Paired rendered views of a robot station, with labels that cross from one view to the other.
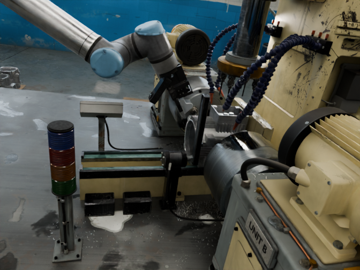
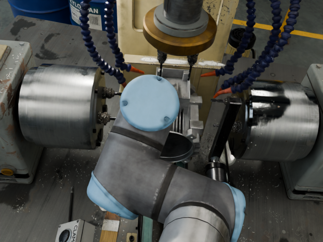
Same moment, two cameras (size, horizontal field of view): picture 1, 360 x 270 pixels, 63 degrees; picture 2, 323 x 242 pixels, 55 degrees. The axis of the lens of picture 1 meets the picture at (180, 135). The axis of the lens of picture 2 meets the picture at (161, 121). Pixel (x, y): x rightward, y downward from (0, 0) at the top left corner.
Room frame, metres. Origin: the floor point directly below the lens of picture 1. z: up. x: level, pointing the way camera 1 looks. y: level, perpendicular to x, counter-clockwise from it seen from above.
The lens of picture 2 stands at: (0.94, 0.47, 1.76)
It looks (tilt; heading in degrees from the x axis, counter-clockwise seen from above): 50 degrees down; 283
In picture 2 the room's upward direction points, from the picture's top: 7 degrees clockwise
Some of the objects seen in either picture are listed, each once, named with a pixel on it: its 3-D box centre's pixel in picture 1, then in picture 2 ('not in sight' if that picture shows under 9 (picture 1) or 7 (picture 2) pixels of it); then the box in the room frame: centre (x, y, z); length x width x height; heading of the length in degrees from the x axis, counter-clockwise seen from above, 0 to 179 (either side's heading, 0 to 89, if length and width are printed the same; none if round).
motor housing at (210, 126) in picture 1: (214, 140); (168, 121); (1.06, -0.14, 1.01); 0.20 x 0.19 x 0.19; 105
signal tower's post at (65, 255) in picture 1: (65, 195); not in sight; (0.62, 0.28, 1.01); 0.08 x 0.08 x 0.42; 17
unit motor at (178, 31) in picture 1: (178, 64); not in sight; (1.66, 0.07, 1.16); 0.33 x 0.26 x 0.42; 17
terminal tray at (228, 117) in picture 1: (227, 119); (171, 90); (1.07, -0.18, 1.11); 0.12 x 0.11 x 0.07; 105
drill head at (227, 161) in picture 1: (254, 185); (275, 120); (0.74, -0.24, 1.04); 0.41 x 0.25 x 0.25; 17
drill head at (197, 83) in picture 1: (193, 102); (52, 105); (1.40, -0.05, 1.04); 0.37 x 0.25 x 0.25; 17
